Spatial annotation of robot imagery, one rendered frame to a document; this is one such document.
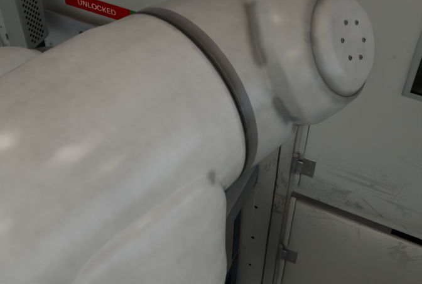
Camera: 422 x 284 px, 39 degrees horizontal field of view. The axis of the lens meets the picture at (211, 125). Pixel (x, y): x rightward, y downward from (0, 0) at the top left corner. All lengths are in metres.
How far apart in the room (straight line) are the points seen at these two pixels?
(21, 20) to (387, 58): 0.70
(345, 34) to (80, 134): 0.17
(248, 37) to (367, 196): 0.83
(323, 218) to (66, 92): 0.99
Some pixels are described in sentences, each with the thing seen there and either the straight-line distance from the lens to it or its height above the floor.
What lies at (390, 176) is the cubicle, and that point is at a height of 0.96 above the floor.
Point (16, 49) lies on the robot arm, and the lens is 0.93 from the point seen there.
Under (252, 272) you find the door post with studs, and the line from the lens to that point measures 1.58.
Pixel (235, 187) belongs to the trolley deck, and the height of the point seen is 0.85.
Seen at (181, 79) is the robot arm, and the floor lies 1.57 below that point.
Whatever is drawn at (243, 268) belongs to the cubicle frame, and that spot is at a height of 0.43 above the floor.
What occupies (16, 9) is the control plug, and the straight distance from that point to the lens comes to 1.24.
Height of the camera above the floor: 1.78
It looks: 45 degrees down
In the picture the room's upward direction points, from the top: 1 degrees clockwise
